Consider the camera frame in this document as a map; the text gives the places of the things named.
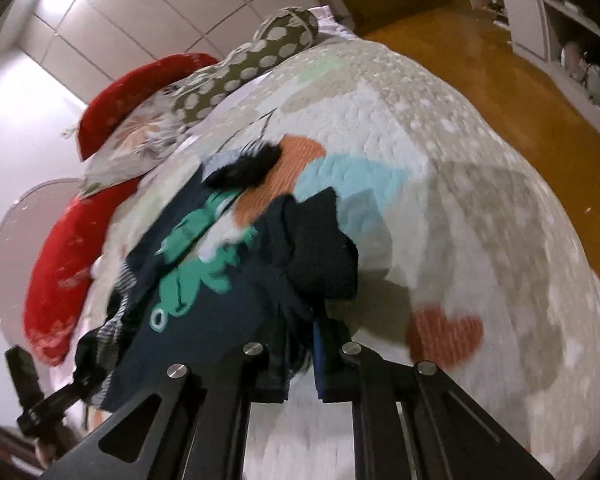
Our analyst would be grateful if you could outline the olive polka dot bolster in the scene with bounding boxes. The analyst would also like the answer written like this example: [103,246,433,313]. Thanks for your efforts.
[171,6,318,125]

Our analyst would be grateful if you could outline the white curved headboard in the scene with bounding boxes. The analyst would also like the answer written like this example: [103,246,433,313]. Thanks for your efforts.
[0,178,80,342]

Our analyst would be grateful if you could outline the red bolster pillow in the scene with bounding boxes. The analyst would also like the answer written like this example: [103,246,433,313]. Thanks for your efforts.
[22,178,140,366]
[75,52,221,162]

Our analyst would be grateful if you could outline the red lower bolster pillow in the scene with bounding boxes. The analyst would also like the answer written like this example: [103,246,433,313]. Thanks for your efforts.
[22,178,140,366]

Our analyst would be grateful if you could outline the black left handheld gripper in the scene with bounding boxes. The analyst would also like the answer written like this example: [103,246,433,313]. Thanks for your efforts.
[5,346,107,443]

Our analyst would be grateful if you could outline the red upper bolster pillow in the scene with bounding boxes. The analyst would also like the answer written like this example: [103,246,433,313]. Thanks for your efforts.
[75,52,221,162]

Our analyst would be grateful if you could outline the white built-in wardrobe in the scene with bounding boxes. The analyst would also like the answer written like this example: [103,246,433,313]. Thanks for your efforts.
[19,0,317,103]

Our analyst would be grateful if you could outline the floral grey pillow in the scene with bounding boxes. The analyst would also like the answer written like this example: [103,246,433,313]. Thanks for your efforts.
[80,84,187,197]

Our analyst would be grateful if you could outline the heart patterned quilt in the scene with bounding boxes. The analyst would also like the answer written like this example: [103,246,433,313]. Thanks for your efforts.
[85,40,600,479]

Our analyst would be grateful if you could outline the dark navy striped pants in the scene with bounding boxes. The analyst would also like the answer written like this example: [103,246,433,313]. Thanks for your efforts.
[74,136,358,412]

